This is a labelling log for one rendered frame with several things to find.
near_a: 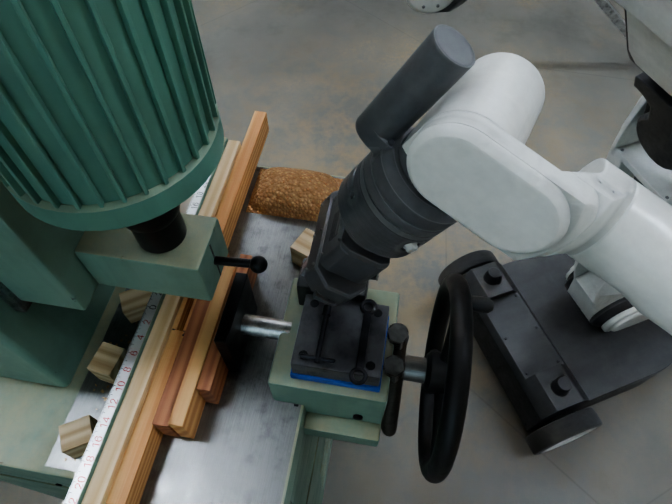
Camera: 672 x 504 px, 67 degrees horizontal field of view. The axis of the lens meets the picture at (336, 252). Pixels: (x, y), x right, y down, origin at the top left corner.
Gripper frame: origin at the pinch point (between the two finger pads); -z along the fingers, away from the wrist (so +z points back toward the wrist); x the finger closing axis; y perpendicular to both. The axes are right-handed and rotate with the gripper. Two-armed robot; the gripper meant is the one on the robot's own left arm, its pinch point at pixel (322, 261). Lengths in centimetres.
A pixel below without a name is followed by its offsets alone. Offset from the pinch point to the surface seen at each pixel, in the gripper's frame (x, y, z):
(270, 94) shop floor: 149, -6, -119
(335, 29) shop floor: 203, -24, -109
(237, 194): 16.9, 7.8, -18.6
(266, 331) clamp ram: -4.5, 0.2, -11.8
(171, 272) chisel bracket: -3.8, 13.1, -7.8
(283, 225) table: 15.1, -0.1, -18.4
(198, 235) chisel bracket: 0.4, 12.1, -5.8
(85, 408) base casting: -13.4, 14.5, -38.3
